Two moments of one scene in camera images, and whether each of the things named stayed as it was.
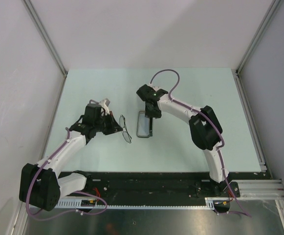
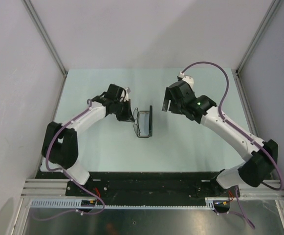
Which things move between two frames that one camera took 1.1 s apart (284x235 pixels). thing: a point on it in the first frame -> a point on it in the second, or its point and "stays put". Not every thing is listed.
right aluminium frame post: [236, 73] stays put
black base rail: [125, 186] stays put
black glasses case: [143, 125] stays put
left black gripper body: [102, 124] -> [122, 108]
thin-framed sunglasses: [125, 132] -> [135, 124]
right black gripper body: [154, 113] -> [177, 107]
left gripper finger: [114, 127] -> [128, 117]
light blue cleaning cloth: [143, 125] stays put
